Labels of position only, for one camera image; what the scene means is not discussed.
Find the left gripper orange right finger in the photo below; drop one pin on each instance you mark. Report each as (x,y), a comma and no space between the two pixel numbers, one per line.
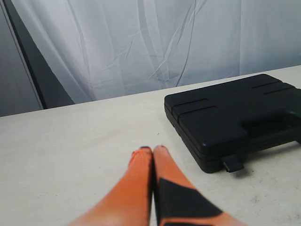
(178,202)

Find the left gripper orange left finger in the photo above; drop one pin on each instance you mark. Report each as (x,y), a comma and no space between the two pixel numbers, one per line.
(128,203)

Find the black plastic tool case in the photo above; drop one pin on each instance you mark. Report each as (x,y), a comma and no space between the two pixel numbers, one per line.
(223,123)

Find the white wrinkled backdrop curtain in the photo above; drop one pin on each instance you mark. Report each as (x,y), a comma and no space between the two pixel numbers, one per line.
(100,49)

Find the dark vertical frame post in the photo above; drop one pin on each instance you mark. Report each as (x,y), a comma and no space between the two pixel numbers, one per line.
(49,90)

